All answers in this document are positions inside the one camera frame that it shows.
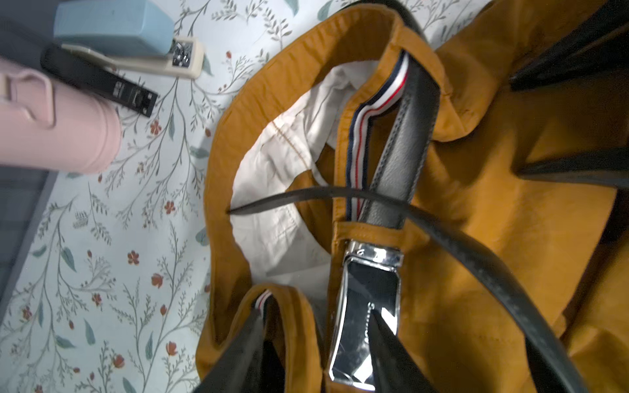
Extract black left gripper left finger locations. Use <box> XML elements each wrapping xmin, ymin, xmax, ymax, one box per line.
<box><xmin>193</xmin><ymin>309</ymin><xmax>265</xmax><ymax>393</ymax></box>

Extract black stapler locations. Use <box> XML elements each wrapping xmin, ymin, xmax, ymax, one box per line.
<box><xmin>40</xmin><ymin>44</ymin><xmax>157</xmax><ymax>117</ymax></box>

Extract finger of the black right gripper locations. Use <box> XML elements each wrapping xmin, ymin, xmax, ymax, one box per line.
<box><xmin>515</xmin><ymin>147</ymin><xmax>628</xmax><ymax>189</ymax></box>
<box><xmin>509</xmin><ymin>1</ymin><xmax>628</xmax><ymax>91</ymax></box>

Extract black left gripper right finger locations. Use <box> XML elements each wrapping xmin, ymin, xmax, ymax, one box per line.
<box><xmin>368</xmin><ymin>309</ymin><xmax>436</xmax><ymax>393</ymax></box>

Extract mustard brown trousers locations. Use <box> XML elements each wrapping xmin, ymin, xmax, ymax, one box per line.
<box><xmin>196</xmin><ymin>1</ymin><xmax>628</xmax><ymax>392</ymax></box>

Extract pink metal pen cup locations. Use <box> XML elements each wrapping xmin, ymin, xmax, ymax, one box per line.
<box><xmin>1</xmin><ymin>57</ymin><xmax>122</xmax><ymax>175</ymax></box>

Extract black leather belt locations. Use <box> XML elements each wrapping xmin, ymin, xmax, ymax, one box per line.
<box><xmin>227</xmin><ymin>0</ymin><xmax>591</xmax><ymax>393</ymax></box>

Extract light blue stapler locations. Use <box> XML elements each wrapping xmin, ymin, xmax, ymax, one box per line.
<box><xmin>53</xmin><ymin>1</ymin><xmax>205</xmax><ymax>80</ymax></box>

